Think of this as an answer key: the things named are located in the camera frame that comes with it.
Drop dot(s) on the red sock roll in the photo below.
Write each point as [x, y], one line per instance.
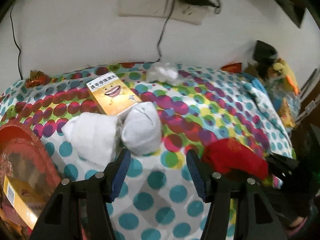
[235, 160]

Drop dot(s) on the white wall socket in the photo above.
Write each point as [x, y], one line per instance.
[190, 16]

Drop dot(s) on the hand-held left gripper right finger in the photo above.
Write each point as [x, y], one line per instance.
[194, 172]

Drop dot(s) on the yellow box with smiling face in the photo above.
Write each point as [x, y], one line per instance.
[112, 97]

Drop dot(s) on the crumpled white plastic wad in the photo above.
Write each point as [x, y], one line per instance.
[162, 73]

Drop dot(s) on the round red basin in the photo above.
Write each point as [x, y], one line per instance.
[37, 145]

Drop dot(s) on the clear plastic bag of snacks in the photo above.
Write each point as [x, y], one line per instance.
[285, 100]

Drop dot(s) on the yellow cardboard box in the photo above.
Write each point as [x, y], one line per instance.
[17, 200]

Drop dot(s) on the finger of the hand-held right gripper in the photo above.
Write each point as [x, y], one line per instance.
[285, 162]
[278, 178]

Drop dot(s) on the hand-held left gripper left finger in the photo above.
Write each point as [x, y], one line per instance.
[122, 170]

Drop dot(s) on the small black plug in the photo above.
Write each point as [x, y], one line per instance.
[217, 9]

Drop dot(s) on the large white sock roll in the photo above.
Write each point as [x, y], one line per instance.
[92, 135]

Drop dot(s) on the black device on stand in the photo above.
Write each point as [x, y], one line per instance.
[265, 52]

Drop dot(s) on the round white sock roll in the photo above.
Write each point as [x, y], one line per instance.
[142, 130]

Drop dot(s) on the red candy wrapper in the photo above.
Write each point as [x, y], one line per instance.
[37, 78]

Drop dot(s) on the red snack packet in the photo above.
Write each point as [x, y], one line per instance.
[231, 67]

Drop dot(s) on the person's right forearm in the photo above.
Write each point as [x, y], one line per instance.
[300, 226]

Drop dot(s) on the polka dot blanket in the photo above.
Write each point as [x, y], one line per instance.
[162, 180]

